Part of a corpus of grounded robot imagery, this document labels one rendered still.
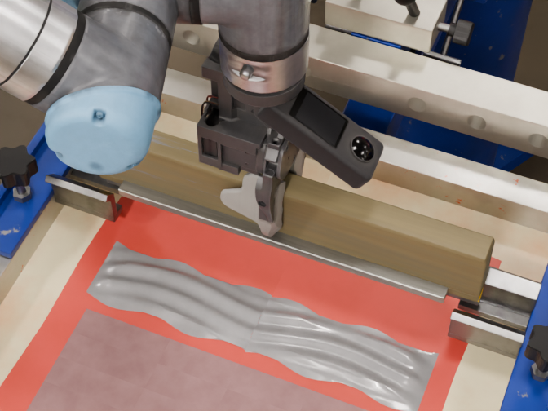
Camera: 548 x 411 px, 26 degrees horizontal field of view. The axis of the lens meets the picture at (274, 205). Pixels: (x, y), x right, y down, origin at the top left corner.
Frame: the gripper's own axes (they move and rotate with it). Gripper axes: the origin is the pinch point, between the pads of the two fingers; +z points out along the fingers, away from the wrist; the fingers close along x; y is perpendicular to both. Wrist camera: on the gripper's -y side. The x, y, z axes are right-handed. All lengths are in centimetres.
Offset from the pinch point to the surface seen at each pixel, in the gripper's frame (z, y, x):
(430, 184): 7.9, -11.1, -15.0
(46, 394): 10.1, 15.9, 22.3
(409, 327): 10.0, -14.5, 1.6
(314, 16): 106, 43, -129
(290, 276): 10.0, -1.1, 0.5
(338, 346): 9.3, -8.7, 7.0
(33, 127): 106, 88, -73
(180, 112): 9.2, 18.8, -15.0
